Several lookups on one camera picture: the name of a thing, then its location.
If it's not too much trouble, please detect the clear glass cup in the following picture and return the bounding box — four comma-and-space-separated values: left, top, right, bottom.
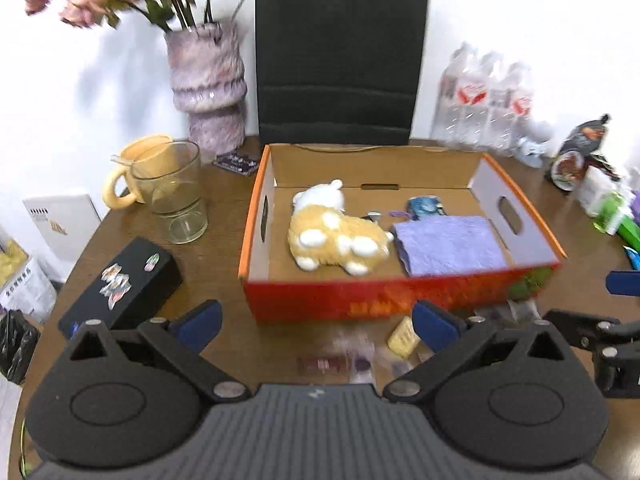
131, 141, 208, 245

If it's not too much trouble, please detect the purple towel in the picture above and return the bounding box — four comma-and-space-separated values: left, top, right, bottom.
391, 215, 509, 277

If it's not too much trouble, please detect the white jar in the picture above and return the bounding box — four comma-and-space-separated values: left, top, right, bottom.
575, 165, 618, 217

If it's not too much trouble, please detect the pile of clear candy wrappers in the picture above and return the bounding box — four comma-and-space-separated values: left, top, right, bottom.
325, 297, 546, 383

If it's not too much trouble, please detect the white robot-shaped speaker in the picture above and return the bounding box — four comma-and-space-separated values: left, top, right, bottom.
515, 120, 553, 168

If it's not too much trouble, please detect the red cardboard box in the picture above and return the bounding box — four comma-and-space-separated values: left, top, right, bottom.
237, 143, 568, 325

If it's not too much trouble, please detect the purple mottled vase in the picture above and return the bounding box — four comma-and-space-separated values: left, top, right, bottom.
165, 20, 248, 163

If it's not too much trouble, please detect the white printed sack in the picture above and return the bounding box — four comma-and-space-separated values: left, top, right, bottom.
0, 240, 57, 311

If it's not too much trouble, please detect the clear water bottle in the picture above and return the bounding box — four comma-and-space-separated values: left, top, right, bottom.
500, 62, 535, 155
431, 42, 476, 148
470, 52, 507, 151

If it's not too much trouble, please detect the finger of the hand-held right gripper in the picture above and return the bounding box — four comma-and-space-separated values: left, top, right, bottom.
545, 309, 640, 351
606, 270, 640, 297

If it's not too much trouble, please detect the brown wooden desktop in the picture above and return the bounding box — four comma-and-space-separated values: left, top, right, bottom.
10, 137, 640, 480

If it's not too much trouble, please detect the yellow mug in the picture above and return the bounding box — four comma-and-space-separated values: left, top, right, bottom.
102, 134, 175, 210

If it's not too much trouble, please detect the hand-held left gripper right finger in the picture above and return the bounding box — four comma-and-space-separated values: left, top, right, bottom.
384, 300, 571, 403

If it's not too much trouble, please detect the black paper bag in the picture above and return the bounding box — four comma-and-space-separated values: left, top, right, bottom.
255, 0, 432, 147

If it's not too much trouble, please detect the yellow mahjong tile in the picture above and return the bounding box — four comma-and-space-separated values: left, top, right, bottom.
387, 316, 422, 359

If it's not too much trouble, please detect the dark spouted sauce pouch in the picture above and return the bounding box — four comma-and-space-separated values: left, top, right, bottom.
550, 114, 612, 192

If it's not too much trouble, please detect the black plastic bag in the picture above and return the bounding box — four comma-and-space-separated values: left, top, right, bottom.
0, 310, 41, 386

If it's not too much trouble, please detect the black box with stickers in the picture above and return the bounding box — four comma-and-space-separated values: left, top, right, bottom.
59, 237, 183, 341

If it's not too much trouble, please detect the maroon snack packet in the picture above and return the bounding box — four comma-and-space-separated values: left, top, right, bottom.
298, 356, 351, 375

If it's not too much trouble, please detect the tan and white plush toy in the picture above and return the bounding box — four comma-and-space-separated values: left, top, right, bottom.
287, 179, 395, 276

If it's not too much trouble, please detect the green box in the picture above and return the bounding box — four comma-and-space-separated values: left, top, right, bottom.
617, 219, 640, 252

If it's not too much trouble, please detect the blue patterned pouch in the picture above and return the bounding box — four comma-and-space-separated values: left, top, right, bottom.
405, 196, 447, 221

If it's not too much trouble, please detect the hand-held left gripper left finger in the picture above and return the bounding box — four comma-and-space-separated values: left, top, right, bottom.
70, 300, 249, 403

